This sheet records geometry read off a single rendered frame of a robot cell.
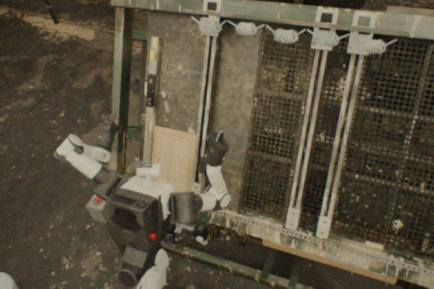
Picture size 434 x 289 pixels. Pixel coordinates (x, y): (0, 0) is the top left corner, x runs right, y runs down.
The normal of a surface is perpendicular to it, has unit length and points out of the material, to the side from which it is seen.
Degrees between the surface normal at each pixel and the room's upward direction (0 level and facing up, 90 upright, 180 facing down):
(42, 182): 0
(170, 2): 57
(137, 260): 22
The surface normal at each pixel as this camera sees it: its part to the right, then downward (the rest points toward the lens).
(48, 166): -0.11, -0.70
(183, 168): -0.36, 0.19
